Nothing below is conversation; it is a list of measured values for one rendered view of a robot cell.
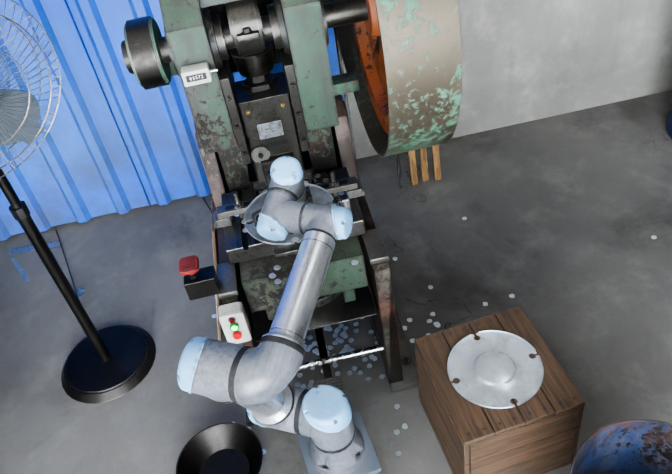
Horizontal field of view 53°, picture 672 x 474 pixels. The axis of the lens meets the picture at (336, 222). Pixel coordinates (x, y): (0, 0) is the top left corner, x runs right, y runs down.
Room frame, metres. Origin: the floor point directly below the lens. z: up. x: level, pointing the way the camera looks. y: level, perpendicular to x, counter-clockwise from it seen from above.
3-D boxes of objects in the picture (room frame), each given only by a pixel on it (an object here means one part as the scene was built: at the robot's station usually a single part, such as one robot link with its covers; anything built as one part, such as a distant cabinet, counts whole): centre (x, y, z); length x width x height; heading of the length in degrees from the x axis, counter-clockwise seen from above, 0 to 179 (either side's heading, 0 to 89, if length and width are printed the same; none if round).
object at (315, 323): (1.75, 0.14, 0.31); 0.43 x 0.42 x 0.01; 94
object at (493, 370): (1.22, -0.40, 0.35); 0.29 x 0.29 x 0.01
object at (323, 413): (0.98, 0.11, 0.62); 0.13 x 0.12 x 0.14; 65
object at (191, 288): (1.49, 0.44, 0.62); 0.10 x 0.06 x 0.20; 94
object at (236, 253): (1.74, 0.14, 0.68); 0.45 x 0.30 x 0.06; 94
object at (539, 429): (1.22, -0.40, 0.18); 0.40 x 0.38 x 0.35; 9
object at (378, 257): (1.90, -0.11, 0.45); 0.92 x 0.12 x 0.90; 4
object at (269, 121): (1.70, 0.14, 1.04); 0.17 x 0.15 x 0.30; 4
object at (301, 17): (1.89, 0.15, 0.83); 0.79 x 0.43 x 1.34; 4
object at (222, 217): (1.73, 0.31, 0.76); 0.17 x 0.06 x 0.10; 94
